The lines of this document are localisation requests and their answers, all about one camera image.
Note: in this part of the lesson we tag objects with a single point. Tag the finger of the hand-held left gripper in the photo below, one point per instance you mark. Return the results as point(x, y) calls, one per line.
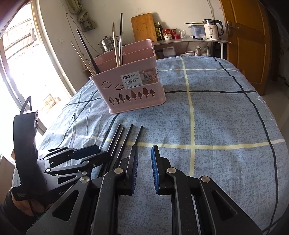
point(99, 158)
point(87, 150)

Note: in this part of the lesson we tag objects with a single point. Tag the white electric kettle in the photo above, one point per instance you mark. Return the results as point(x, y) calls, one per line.
point(212, 30)

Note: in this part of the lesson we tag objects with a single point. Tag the blue checked tablecloth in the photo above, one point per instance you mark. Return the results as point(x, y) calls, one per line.
point(214, 124)

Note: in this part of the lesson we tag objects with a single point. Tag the hanging grey cloth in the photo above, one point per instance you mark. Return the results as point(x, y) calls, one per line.
point(85, 20)

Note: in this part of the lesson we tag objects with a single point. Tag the steel steamer pot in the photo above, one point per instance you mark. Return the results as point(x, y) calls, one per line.
point(106, 44)

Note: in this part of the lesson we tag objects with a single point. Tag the wooden door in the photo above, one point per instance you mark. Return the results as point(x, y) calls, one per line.
point(246, 45)

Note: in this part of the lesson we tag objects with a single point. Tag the clear plastic storage box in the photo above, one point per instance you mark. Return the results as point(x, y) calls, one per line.
point(196, 31)

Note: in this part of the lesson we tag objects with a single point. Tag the steel kitchen counter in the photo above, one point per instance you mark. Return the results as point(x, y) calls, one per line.
point(192, 40)

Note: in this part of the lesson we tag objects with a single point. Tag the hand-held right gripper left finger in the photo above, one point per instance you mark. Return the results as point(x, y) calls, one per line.
point(135, 162)

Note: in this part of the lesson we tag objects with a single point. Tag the dark sauce bottle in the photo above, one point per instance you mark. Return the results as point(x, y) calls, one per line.
point(160, 31)

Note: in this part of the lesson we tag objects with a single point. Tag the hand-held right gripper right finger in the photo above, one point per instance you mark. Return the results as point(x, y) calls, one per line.
point(154, 165)

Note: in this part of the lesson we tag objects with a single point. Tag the clear drinking glass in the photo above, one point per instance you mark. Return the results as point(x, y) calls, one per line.
point(183, 34)

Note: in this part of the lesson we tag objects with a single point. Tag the metal chopstick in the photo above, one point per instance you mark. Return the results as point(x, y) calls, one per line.
point(121, 49)
point(121, 22)

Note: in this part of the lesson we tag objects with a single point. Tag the wooden chopstick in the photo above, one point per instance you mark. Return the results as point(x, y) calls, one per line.
point(114, 45)
point(81, 57)

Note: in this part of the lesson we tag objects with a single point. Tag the wooden cutting board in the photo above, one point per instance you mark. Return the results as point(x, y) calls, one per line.
point(143, 27)

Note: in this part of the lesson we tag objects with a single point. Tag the black chopstick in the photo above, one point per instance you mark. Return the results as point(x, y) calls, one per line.
point(105, 135)
point(118, 144)
point(126, 140)
point(88, 52)
point(115, 137)

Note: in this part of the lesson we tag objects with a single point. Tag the pink plastic utensil basket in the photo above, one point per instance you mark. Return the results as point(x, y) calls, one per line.
point(135, 95)

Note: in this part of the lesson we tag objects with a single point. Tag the person's left hand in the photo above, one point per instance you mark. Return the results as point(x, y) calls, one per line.
point(22, 204)

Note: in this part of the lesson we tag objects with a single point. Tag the white plastic jug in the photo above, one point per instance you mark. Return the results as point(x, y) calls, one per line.
point(169, 52)

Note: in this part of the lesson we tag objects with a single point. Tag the person's left forearm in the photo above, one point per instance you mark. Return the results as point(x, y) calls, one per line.
point(4, 214)

